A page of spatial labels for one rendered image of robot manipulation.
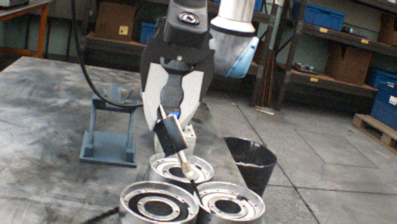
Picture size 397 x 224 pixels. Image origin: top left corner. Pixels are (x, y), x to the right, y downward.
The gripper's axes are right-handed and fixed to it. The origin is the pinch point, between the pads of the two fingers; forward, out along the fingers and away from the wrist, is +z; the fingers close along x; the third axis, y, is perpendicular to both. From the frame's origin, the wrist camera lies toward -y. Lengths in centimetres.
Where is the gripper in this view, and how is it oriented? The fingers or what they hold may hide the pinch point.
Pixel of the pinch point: (166, 124)
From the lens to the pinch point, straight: 53.3
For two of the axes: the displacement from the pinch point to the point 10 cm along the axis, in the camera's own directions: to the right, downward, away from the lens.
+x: -9.7, -1.6, -1.8
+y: -1.4, -2.0, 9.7
